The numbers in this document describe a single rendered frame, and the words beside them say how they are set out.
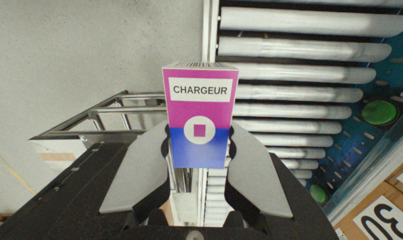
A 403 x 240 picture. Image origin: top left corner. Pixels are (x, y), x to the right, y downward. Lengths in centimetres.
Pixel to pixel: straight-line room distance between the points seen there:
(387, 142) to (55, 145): 116
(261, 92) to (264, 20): 19
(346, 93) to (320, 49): 19
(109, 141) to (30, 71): 139
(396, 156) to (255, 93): 42
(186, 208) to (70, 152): 63
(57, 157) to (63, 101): 103
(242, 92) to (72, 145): 71
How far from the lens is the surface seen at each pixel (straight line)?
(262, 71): 45
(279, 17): 46
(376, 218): 79
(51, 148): 85
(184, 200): 83
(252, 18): 43
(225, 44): 41
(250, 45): 43
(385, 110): 63
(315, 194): 82
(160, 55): 121
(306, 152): 71
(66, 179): 56
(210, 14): 43
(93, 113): 105
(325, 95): 58
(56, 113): 198
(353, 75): 62
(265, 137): 57
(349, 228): 87
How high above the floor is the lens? 116
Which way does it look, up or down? 62 degrees down
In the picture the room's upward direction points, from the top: 178 degrees counter-clockwise
